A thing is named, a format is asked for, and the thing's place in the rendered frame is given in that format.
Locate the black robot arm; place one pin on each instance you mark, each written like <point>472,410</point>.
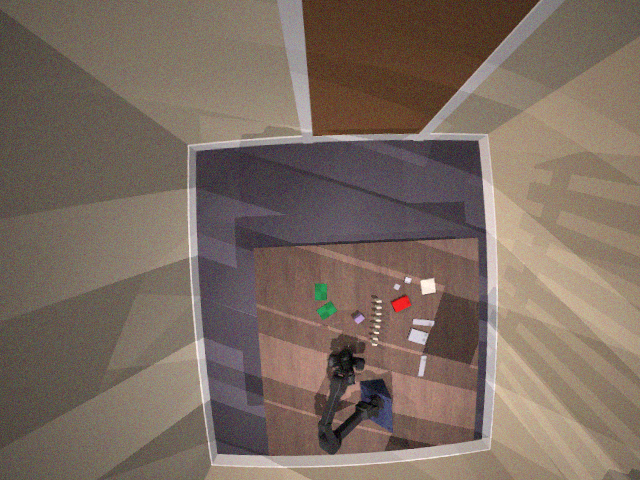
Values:
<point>331,440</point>

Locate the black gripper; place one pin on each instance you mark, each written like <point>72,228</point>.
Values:
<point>358,362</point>

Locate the red flat block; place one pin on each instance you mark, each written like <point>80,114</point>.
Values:
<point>401,303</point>

